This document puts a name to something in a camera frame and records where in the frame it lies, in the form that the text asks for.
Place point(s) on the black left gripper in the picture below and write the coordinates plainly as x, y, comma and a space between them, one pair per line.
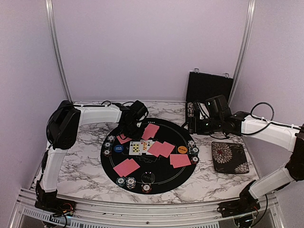
137, 137

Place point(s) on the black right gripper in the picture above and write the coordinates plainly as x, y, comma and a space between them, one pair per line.
194, 127

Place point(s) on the dealt red card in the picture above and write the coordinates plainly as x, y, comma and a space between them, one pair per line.
155, 148
130, 166
165, 149
123, 139
179, 160
120, 169

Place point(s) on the small blue ten chip stack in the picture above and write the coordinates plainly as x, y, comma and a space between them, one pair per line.
111, 138

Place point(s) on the red playing card deck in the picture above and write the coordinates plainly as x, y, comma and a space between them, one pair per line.
150, 131

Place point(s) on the red pip face-up card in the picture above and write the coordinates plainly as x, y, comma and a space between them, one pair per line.
144, 146

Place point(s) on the blue small blind button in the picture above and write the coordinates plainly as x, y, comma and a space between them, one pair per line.
119, 148

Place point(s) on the orange big blind button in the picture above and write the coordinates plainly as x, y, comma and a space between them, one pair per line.
182, 149

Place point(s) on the small green fifty chip stack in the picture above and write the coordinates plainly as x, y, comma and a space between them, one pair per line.
107, 145

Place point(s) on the clear round dealer button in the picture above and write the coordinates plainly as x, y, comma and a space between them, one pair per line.
148, 177

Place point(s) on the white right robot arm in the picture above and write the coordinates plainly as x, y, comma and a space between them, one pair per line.
277, 148

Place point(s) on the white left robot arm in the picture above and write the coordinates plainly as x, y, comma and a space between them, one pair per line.
63, 126

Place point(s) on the black poker chip case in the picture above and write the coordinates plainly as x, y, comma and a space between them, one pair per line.
202, 86

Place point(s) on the round black poker mat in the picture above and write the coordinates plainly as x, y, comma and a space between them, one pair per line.
167, 177

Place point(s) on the black floral rectangular tray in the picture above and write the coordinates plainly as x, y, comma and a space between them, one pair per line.
229, 158

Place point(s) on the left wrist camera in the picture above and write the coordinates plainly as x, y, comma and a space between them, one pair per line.
137, 112

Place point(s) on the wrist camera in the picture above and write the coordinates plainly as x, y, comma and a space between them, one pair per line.
137, 112
213, 108

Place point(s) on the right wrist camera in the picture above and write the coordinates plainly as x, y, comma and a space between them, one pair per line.
213, 108

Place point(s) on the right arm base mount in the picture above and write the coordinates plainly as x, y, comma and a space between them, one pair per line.
238, 209

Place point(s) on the aluminium front rail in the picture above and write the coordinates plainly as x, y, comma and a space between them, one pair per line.
101, 214

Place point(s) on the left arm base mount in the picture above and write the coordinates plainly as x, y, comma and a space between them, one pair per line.
49, 201

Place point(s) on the right aluminium frame post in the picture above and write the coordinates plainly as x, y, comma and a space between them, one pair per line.
244, 45

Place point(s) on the aluminium frame post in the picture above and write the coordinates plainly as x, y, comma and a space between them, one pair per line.
244, 45
55, 43

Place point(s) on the left aluminium frame post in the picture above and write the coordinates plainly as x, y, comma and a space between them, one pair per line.
55, 43

